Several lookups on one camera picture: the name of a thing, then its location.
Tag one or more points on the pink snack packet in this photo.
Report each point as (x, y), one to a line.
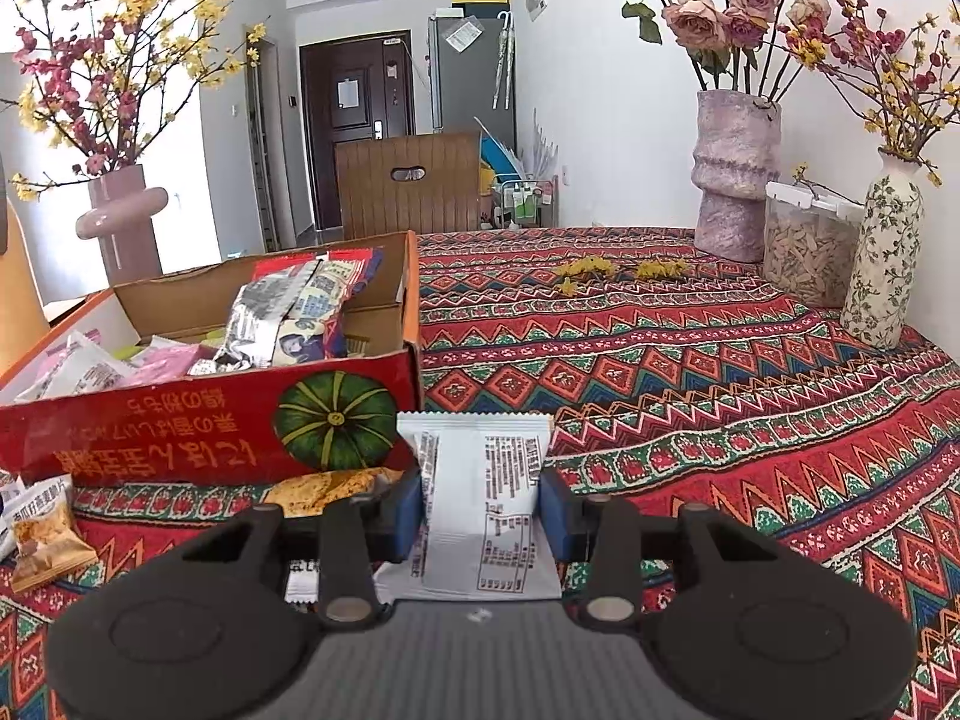
(165, 360)

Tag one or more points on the small storage rack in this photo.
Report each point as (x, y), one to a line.
(525, 202)

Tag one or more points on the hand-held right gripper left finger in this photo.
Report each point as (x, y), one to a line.
(401, 517)

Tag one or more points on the fallen yellow petals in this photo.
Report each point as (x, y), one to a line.
(589, 268)

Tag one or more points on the mauve glass vase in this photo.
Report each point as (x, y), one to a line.
(124, 240)

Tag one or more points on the white snack packet black print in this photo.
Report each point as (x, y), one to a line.
(75, 375)
(480, 480)

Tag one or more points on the floral ceramic vase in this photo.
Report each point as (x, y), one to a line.
(885, 262)

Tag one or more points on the white folded umbrella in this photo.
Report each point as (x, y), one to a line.
(504, 60)

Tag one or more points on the white oat crisp packet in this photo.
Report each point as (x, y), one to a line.
(9, 510)
(49, 540)

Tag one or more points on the textured pink vase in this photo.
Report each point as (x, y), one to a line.
(735, 187)

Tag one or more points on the red and yellow berry branches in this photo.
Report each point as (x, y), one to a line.
(900, 105)

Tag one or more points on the dried pink roses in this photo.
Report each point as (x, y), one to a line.
(701, 22)

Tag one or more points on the grey refrigerator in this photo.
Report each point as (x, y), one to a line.
(465, 97)

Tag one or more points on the orange brown crisp packet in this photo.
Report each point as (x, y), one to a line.
(322, 487)

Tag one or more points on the red silver snack packet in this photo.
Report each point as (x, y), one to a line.
(277, 315)

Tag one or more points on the pink and yellow blossom branches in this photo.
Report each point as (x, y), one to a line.
(97, 101)

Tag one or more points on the red cardboard box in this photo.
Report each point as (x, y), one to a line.
(187, 427)

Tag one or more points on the white paper notice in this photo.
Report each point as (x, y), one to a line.
(465, 35)

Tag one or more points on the dark brown door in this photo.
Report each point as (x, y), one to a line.
(322, 165)

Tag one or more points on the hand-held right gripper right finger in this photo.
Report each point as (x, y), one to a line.
(559, 517)

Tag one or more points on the small white snack packet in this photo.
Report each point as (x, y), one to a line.
(304, 583)

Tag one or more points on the clear plastic seed container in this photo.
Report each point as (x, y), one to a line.
(806, 255)

